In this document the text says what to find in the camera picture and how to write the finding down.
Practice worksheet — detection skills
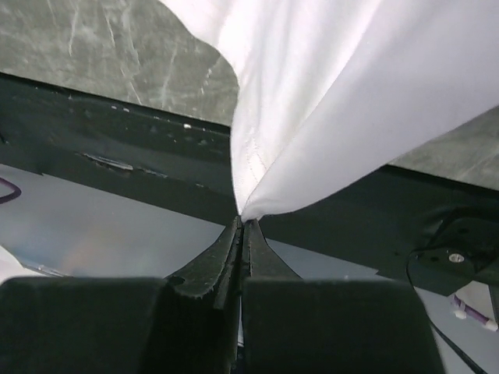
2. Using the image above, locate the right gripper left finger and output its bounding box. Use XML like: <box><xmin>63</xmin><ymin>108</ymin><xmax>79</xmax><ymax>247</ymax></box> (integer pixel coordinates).
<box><xmin>1</xmin><ymin>219</ymin><xmax>242</xmax><ymax>373</ymax></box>

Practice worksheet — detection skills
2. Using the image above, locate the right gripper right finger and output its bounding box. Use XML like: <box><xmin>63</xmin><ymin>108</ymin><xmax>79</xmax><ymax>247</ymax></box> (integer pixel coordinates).
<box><xmin>241</xmin><ymin>221</ymin><xmax>444</xmax><ymax>373</ymax></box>

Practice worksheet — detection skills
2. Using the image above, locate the white printed t shirt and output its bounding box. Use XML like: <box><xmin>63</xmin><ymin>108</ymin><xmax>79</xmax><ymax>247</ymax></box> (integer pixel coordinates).
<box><xmin>166</xmin><ymin>1</ymin><xmax>498</xmax><ymax>221</ymax></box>

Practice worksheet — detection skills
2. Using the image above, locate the black base beam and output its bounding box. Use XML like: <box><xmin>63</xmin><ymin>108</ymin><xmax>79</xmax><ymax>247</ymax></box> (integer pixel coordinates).
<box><xmin>1</xmin><ymin>74</ymin><xmax>498</xmax><ymax>295</ymax></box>

